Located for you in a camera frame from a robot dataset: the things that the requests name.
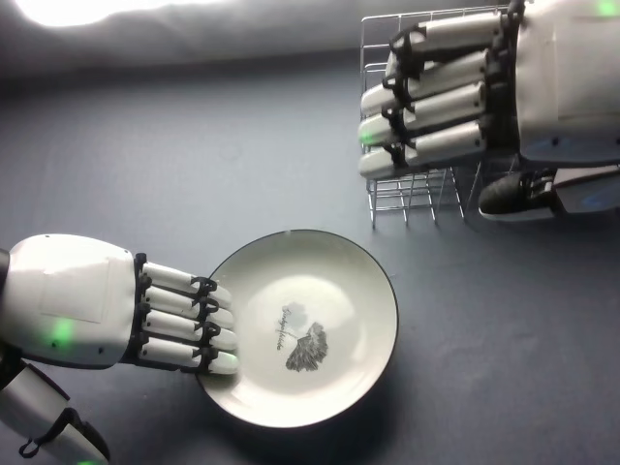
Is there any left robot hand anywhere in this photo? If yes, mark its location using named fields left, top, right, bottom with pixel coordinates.
left=0, top=235, right=239, bottom=465

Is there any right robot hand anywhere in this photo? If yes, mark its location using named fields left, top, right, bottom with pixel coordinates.
left=356, top=0, right=620, bottom=222

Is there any white ceramic plate black rim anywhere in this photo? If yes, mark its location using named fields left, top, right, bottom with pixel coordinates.
left=193, top=229, right=400, bottom=430

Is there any white backdrop cloth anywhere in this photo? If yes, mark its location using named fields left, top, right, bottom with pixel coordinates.
left=0, top=0, right=514, bottom=86

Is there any silver wire dish rack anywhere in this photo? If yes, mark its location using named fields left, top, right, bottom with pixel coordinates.
left=360, top=3, right=522, bottom=229

